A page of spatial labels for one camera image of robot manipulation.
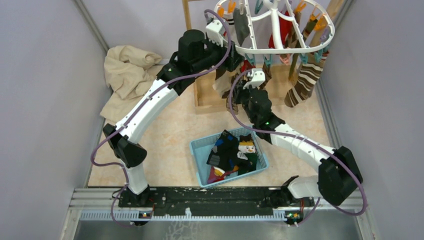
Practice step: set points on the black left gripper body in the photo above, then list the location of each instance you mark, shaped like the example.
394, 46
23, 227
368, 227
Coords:
228, 64

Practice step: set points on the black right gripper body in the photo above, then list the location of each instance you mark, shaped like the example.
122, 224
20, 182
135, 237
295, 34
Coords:
242, 96

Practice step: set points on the black blue white sock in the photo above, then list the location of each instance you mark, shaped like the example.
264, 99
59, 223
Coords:
223, 153

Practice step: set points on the maroon pink sock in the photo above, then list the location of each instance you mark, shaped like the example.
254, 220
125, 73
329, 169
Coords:
217, 175

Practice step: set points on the brown green argyle sock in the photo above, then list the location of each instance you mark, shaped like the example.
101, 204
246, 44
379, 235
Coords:
230, 102

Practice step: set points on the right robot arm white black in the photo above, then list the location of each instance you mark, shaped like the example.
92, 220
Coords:
337, 173

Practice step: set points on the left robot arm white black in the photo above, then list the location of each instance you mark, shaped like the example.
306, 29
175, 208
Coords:
198, 54

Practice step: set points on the teal hanger clip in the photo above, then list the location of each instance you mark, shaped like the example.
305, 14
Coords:
250, 59

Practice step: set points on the pink hanger clip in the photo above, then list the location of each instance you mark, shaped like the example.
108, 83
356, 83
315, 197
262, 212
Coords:
285, 58

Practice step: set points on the white plastic sock hanger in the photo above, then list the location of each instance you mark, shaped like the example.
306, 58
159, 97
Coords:
324, 22

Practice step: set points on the grey red reindeer sock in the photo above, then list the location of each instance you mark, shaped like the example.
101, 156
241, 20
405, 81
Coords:
246, 65

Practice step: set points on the cream brown patch sock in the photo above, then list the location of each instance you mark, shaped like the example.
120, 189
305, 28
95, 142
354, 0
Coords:
222, 85

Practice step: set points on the brown tan striped sock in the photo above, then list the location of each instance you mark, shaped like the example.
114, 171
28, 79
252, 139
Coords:
266, 68

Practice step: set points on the grey ankle sock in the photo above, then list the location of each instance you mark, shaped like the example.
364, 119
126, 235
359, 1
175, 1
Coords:
241, 25

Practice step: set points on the red and cream sock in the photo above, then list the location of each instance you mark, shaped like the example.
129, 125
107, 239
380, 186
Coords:
284, 29

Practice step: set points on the brown white striped sock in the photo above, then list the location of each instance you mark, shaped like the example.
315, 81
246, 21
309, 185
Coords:
308, 75

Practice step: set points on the beige crumpled cloth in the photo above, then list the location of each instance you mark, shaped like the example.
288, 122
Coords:
129, 71

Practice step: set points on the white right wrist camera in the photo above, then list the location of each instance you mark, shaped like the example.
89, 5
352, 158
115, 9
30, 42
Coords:
255, 78

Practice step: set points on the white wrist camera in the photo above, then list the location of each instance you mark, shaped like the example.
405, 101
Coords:
255, 78
215, 33

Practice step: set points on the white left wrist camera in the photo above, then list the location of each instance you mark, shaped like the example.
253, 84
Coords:
215, 33

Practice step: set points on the wooden hanger stand frame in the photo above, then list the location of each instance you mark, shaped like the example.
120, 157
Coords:
284, 77

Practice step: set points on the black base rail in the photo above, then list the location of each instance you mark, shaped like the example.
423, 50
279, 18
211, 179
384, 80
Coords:
191, 204

